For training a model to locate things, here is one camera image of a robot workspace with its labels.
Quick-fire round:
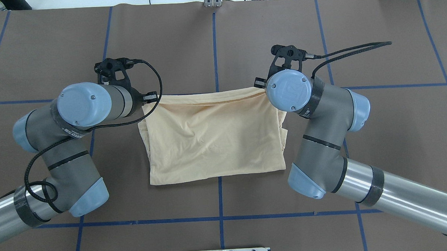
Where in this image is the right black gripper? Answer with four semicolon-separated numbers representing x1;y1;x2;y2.
254;77;268;89

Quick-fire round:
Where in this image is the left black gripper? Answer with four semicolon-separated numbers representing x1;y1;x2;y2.
133;91;159;107

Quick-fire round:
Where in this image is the beige long-sleeve printed shirt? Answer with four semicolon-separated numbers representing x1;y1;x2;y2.
138;87;288;186

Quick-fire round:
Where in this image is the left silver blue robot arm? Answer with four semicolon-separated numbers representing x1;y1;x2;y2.
0;83;162;244

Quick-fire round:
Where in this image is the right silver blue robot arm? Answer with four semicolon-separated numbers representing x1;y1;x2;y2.
247;67;447;251

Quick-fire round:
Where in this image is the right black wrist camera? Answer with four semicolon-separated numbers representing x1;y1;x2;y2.
267;44;307;79

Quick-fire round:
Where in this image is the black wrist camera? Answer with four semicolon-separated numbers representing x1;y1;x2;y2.
267;44;307;79
93;57;134;89

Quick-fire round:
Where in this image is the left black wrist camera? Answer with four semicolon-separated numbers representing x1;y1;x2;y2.
93;57;134;89

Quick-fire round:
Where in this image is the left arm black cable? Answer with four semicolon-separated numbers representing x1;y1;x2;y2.
19;57;168;216

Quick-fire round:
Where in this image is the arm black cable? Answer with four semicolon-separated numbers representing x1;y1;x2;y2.
305;41;394;79
19;57;168;216

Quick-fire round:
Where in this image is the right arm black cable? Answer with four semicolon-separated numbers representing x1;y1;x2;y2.
305;41;394;79

